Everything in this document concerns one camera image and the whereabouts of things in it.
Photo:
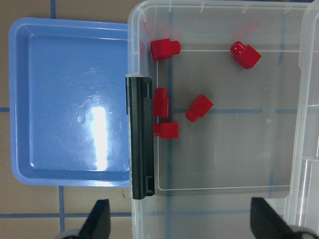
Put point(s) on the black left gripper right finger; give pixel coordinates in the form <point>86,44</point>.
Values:
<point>265,223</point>

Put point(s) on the red block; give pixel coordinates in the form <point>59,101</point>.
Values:
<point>167,130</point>
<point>164,49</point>
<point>199,108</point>
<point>160,103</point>
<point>245,55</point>

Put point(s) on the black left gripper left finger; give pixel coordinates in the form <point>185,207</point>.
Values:
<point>96,226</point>

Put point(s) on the red block in box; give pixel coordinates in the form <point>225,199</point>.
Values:
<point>160,103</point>
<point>245,55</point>
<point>167,130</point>
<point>164,49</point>

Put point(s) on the black box latch handle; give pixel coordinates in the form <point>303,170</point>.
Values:
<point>140,113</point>

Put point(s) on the clear plastic storage box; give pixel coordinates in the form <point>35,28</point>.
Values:
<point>243,147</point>

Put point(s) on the clear plastic box lid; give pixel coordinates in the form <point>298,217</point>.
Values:
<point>302,203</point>

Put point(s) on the blue plastic tray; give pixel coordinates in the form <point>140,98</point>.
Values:
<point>67,100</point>

